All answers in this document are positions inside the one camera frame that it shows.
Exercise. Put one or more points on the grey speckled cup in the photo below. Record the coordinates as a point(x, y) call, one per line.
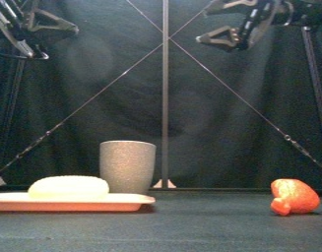
point(128, 167)

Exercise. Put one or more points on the grey vertical frame post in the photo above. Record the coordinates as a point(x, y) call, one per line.
point(165, 98)

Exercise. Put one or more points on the black cloth backdrop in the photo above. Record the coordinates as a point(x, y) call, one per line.
point(220, 131)

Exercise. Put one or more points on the dark slanted frame strut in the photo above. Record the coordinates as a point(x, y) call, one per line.
point(316, 85)

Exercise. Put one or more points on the red orange toy pepper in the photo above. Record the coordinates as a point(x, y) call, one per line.
point(298, 197)

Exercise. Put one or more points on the pink rectangular plate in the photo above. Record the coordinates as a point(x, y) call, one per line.
point(80, 202)

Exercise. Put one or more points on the black bottom frame rail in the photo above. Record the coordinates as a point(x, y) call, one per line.
point(220, 189)

